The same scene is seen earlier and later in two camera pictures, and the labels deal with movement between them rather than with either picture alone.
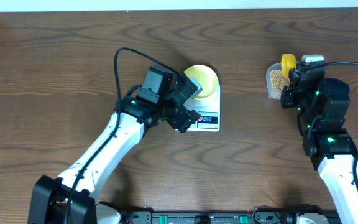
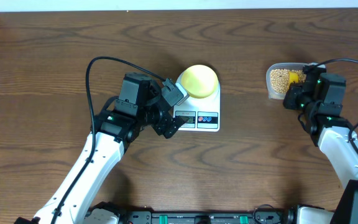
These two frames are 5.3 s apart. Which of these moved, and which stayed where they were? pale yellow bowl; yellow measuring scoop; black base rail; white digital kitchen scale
Moved: yellow measuring scoop
Stayed: black base rail; pale yellow bowl; white digital kitchen scale
